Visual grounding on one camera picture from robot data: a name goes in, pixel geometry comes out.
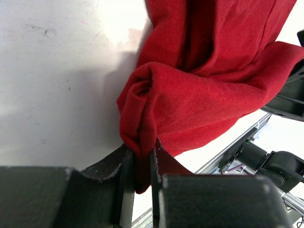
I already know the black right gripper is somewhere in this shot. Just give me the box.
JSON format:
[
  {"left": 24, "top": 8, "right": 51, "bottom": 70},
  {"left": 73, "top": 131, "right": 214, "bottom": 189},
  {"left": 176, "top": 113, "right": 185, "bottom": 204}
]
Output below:
[{"left": 260, "top": 29, "right": 304, "bottom": 122}]

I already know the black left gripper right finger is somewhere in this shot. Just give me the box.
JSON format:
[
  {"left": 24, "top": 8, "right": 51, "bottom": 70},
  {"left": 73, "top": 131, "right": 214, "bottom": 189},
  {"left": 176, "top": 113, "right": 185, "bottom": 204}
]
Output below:
[{"left": 150, "top": 141, "right": 291, "bottom": 228}]

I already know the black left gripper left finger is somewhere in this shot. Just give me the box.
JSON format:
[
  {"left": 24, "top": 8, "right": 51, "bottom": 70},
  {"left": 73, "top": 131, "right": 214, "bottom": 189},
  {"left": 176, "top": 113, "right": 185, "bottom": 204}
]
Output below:
[{"left": 0, "top": 145, "right": 134, "bottom": 228}]

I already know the dark red t shirt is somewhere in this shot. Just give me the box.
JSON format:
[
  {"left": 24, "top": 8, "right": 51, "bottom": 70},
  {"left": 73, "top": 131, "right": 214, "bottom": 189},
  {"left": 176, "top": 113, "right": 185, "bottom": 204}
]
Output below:
[{"left": 117, "top": 0, "right": 304, "bottom": 194}]

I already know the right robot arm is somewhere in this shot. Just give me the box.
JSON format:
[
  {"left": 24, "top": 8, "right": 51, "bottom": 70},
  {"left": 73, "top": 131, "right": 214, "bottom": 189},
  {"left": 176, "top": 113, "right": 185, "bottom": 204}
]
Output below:
[{"left": 218, "top": 60, "right": 304, "bottom": 192}]

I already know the aluminium frame rail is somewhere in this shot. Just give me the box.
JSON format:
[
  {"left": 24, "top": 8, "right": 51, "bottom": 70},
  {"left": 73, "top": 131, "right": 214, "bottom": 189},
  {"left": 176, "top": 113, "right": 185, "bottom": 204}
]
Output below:
[{"left": 132, "top": 113, "right": 304, "bottom": 228}]

